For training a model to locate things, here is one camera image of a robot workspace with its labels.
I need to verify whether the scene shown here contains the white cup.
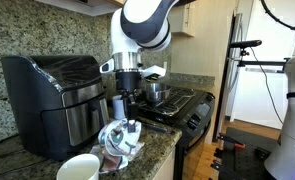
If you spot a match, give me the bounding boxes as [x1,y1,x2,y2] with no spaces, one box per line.
[56,154,100,180]

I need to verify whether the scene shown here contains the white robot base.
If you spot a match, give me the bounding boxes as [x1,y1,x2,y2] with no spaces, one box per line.
[264,56,295,180]

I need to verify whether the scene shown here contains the black air fryer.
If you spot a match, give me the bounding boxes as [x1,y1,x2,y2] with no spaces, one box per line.
[1,55,109,160]

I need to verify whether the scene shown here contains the white lower cabinets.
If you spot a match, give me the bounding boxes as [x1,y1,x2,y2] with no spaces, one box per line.
[152,150,175,180]

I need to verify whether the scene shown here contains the white utensil mug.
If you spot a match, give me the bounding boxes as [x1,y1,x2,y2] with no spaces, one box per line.
[112,95,125,119]

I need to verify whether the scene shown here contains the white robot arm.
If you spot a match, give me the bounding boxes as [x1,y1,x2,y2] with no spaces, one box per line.
[111,0,179,133]

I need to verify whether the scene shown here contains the black tongs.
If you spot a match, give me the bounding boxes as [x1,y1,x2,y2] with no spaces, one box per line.
[142,123,170,134]

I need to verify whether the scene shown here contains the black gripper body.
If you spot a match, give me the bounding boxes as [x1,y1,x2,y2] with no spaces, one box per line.
[116,71,141,104]

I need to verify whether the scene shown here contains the black stove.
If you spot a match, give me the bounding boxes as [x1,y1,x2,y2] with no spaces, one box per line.
[139,86,215,180]

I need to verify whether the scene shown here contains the steel pot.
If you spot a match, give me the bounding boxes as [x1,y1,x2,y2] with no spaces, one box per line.
[142,83,171,103]

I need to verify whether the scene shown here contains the red handled clamp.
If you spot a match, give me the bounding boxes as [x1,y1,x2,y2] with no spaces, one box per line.
[217,133,246,149]

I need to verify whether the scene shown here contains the black camera on stand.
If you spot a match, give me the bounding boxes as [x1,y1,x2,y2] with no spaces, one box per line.
[229,40,287,67]

